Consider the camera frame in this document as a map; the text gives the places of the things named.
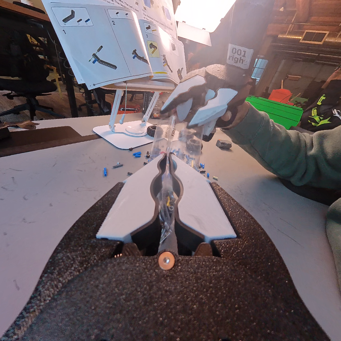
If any clear plastic bag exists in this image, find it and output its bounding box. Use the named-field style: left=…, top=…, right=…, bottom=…
left=149, top=114, right=207, bottom=252

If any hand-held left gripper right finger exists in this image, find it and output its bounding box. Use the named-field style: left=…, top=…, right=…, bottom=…
left=169, top=155, right=236, bottom=240

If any green plastic bin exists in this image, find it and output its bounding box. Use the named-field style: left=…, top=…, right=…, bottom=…
left=245, top=95, right=304, bottom=130

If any red plastic bin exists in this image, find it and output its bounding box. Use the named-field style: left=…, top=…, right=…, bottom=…
left=268, top=89, right=292, bottom=105

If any white booklet stand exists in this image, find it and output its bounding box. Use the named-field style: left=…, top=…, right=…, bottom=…
left=93, top=80, right=177, bottom=150

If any black chair armrest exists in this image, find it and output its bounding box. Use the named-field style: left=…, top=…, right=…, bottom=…
left=280, top=176, right=341, bottom=205

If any person's right hand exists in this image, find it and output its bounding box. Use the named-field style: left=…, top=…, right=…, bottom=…
left=220, top=100, right=252, bottom=130

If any building instruction booklet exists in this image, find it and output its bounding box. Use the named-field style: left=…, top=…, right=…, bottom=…
left=42, top=0, right=187, bottom=90

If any grey desk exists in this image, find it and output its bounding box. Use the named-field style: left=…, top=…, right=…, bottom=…
left=0, top=114, right=341, bottom=341

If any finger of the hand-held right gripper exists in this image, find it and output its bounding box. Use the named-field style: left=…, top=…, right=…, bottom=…
left=160, top=75, right=209, bottom=122
left=188, top=88, right=239, bottom=137

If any person's right forearm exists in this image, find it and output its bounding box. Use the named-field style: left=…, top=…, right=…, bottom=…
left=227, top=104, right=341, bottom=191

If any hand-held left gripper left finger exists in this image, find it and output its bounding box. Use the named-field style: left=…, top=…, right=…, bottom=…
left=97, top=155, right=167, bottom=241

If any black office chair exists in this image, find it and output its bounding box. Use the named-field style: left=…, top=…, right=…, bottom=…
left=0, top=13, right=59, bottom=120

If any pile of small toy parts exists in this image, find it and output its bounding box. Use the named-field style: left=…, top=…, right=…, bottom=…
left=131, top=151, right=219, bottom=182

